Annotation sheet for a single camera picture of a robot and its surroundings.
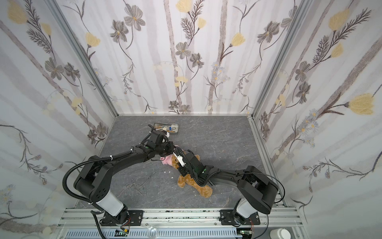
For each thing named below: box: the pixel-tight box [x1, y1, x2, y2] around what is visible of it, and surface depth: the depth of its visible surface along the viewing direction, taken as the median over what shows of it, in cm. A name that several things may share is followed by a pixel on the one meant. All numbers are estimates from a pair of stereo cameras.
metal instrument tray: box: [153, 122, 180, 134], surface depth 115 cm
